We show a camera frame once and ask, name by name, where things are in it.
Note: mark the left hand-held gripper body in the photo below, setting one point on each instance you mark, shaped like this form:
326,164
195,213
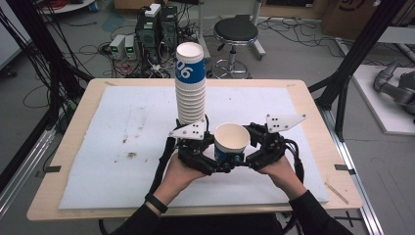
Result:
192,153

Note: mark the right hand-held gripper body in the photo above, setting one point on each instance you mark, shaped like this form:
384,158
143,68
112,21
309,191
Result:
272,147

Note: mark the blue label paper cup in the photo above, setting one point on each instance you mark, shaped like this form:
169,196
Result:
231,138

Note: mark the stack of white paper cups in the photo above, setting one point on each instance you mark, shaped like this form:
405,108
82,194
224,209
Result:
191,98

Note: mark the person's left hand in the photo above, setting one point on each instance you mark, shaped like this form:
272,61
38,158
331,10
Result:
177,179

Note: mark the person's right hand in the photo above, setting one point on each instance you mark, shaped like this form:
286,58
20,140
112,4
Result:
284,176

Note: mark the person's dark clothing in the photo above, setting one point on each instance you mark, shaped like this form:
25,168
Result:
221,225

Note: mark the black wristband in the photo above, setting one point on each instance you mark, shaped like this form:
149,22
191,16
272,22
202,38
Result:
156,203

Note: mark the black tape piece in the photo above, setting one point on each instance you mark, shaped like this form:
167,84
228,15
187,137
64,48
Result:
52,169
345,169

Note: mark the thin wooden strip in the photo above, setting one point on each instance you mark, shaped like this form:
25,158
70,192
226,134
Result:
336,193

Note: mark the white foam mat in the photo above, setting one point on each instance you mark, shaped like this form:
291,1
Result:
114,163

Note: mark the black tape cross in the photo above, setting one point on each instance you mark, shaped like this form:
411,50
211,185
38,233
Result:
349,218

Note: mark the black round stool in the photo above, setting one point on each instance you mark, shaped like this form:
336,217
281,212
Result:
235,31

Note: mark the white floor platform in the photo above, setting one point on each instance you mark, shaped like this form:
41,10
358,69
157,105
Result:
375,107

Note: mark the black computer tower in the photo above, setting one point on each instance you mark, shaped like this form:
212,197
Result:
169,26
147,36

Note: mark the grey power supply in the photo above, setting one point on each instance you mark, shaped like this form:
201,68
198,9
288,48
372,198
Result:
117,45
130,47

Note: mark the white box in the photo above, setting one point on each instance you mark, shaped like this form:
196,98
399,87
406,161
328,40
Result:
152,10

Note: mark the cardboard box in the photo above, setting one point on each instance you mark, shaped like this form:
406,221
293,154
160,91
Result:
359,16

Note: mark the white round table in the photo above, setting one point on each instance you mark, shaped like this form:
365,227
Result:
68,6

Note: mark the aluminium rail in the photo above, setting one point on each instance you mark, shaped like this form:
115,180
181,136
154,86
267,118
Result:
365,199
23,166

